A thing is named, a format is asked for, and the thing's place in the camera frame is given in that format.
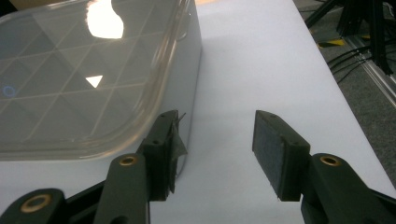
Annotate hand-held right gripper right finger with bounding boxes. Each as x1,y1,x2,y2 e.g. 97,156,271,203
251,109,396,224

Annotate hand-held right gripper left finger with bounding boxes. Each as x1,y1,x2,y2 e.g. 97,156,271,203
92,109,189,224

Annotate white divided storage box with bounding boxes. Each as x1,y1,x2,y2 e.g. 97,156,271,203
0,0,204,180

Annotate clear plastic lid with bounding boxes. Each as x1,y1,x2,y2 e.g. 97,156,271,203
0,0,191,161

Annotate yellow and black tape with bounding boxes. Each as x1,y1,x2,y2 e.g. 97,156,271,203
317,37,347,49

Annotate black metal stand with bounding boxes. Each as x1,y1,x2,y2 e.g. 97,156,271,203
303,0,396,76

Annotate black floor cables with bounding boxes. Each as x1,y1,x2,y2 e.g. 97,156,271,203
326,45,376,85

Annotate aluminium floor rail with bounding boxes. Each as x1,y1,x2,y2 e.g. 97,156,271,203
344,34,396,101

